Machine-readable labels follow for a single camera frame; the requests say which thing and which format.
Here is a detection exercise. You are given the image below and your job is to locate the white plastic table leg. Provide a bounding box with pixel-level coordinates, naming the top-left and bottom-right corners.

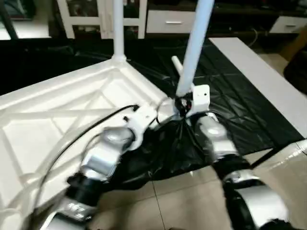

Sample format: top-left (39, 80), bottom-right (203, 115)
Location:
top-left (171, 56), bottom-right (186, 78)
top-left (111, 0), bottom-right (127, 63)
top-left (175, 0), bottom-right (215, 99)

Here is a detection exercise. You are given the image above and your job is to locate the white plastic table top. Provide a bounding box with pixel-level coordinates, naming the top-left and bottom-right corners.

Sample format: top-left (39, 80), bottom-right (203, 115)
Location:
top-left (0, 56), bottom-right (176, 230)

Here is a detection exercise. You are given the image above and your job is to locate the black work mat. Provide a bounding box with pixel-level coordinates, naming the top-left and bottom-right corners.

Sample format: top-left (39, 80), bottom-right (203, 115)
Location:
top-left (0, 34), bottom-right (299, 193)

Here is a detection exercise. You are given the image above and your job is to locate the white flat board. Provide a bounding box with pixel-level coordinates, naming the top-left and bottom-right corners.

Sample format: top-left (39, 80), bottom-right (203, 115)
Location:
top-left (208, 37), bottom-right (307, 138)

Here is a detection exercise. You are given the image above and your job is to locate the white glass door cabinet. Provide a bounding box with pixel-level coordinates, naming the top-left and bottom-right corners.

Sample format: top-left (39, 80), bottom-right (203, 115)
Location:
top-left (56, 0), bottom-right (147, 39)

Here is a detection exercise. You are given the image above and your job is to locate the brown cardboard box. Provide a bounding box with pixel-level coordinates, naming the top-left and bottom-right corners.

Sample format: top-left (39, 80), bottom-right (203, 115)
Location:
top-left (280, 33), bottom-right (307, 60)

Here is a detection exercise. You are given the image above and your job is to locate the small white drawer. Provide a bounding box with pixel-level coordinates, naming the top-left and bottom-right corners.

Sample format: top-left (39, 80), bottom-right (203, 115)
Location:
top-left (268, 15), bottom-right (307, 35)

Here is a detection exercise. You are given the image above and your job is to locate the white drawer unit with handle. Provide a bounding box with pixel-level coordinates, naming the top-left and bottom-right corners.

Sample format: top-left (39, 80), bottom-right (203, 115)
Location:
top-left (146, 9), bottom-right (198, 35)

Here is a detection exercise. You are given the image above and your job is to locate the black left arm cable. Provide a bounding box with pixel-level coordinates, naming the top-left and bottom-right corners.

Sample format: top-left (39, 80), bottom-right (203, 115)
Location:
top-left (28, 105), bottom-right (140, 222)

